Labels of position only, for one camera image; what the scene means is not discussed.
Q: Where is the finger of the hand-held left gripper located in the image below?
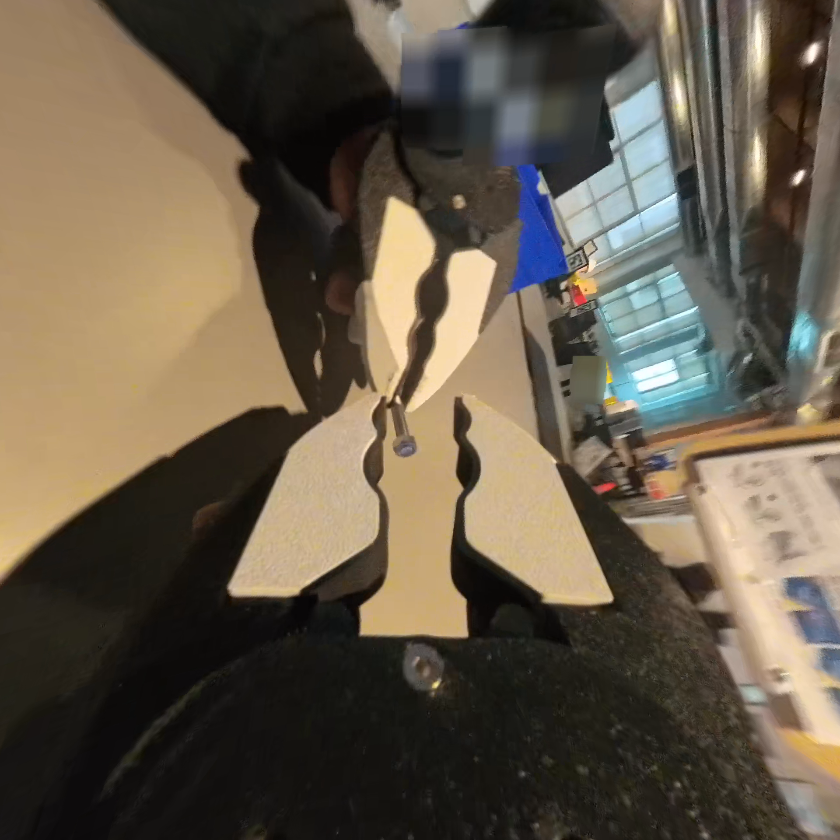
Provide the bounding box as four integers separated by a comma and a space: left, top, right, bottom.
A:
350, 197, 439, 404
400, 249, 499, 413

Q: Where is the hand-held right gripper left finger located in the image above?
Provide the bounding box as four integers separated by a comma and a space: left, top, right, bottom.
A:
227, 394, 388, 601

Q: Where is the person's left forearm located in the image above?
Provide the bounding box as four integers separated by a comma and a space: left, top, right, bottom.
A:
98, 0, 404, 211

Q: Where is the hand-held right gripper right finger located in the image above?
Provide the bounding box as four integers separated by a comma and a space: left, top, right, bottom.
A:
451, 394, 616, 636

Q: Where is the printed instruction sheet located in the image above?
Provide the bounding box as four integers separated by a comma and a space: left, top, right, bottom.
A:
697, 451, 840, 737

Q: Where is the silver ventilation duct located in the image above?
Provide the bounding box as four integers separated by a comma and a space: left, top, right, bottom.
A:
655, 0, 777, 278

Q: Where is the blue plastic bin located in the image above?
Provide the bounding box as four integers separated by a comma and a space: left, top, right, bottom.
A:
508, 164, 571, 294

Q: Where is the black desk mat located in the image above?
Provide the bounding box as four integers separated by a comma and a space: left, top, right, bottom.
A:
524, 330, 573, 462

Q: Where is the person's left hand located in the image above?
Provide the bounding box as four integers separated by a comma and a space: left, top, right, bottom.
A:
323, 140, 370, 316

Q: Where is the large window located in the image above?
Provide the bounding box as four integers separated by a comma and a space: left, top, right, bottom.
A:
563, 79, 718, 403

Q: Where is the black television on stand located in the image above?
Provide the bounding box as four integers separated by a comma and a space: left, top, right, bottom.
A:
541, 147, 616, 199

